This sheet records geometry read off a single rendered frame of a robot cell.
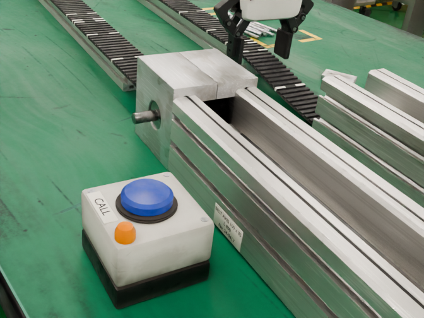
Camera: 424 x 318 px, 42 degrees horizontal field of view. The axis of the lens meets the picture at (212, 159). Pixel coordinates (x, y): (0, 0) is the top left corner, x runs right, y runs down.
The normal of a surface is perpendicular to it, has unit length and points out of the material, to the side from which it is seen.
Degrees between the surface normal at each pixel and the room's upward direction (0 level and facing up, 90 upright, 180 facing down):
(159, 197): 3
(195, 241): 90
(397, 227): 90
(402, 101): 90
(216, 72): 0
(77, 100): 0
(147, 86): 90
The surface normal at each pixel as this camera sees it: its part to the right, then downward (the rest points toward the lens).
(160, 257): 0.49, 0.49
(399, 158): -0.87, 0.18
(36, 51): 0.11, -0.85
